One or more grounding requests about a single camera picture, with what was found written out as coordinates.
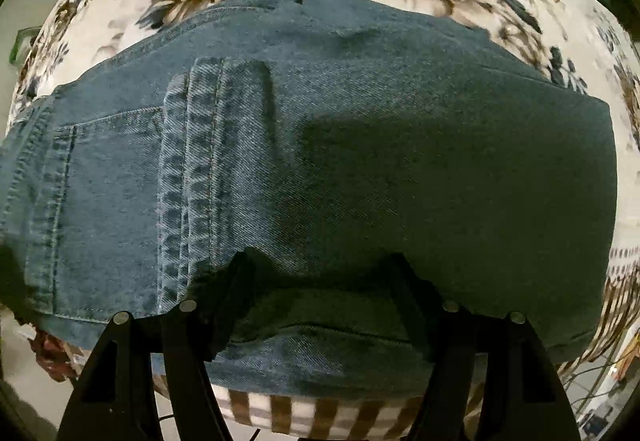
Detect blue denim jeans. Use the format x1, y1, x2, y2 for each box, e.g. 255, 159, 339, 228
1, 0, 617, 398

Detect green and white container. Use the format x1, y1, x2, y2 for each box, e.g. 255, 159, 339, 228
9, 26, 40, 68

